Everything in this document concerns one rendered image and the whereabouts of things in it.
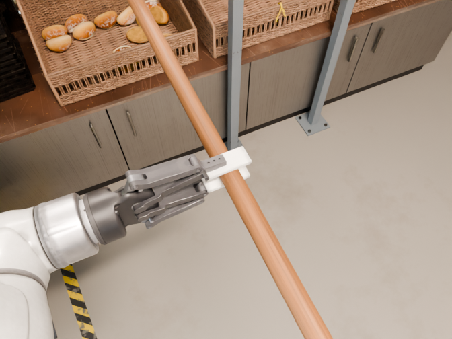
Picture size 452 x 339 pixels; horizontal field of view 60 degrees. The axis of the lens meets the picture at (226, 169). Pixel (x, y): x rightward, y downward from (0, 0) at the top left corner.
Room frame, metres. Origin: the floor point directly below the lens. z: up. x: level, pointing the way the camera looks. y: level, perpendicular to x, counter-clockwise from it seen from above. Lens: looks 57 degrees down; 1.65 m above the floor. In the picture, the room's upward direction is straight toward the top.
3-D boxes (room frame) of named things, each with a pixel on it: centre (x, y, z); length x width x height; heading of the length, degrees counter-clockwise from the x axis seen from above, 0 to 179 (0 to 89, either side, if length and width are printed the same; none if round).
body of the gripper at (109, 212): (0.25, 0.14, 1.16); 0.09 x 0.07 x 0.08; 114
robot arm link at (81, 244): (0.22, 0.21, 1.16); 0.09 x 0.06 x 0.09; 24
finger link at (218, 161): (0.30, 0.03, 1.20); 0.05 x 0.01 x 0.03; 114
